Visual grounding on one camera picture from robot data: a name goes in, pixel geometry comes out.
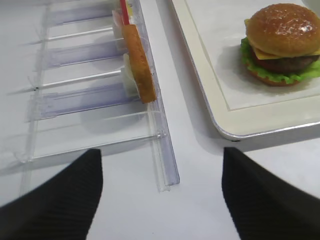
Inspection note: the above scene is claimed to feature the red tomato slice in rack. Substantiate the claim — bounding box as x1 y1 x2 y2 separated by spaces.
119 0 130 25

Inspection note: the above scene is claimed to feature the green lettuce under burger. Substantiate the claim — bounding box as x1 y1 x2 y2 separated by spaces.
240 37 320 84

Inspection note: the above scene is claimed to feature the white tray liner paper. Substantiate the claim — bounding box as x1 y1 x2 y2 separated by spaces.
186 0 320 110

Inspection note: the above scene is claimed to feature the cream metal serving tray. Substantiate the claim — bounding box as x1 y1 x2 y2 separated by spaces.
158 0 320 140

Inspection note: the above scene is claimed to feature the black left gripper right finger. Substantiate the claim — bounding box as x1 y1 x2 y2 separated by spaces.
221 147 320 240

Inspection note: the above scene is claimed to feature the bottom bun of burger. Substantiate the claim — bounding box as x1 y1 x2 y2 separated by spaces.
247 70 300 87

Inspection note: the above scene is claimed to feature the brown bun half left rack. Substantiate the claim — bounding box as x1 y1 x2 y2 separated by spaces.
122 24 157 104

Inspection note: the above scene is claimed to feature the brown meat patty on burger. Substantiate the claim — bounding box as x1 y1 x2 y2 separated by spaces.
258 55 319 74

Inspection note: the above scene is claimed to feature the sesame top bun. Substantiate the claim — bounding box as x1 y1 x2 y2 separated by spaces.
244 3 320 58

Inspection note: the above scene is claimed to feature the clear acrylic left rack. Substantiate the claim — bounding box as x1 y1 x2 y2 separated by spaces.
14 0 181 193

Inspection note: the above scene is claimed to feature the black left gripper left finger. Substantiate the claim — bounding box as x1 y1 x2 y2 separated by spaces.
0 149 103 240

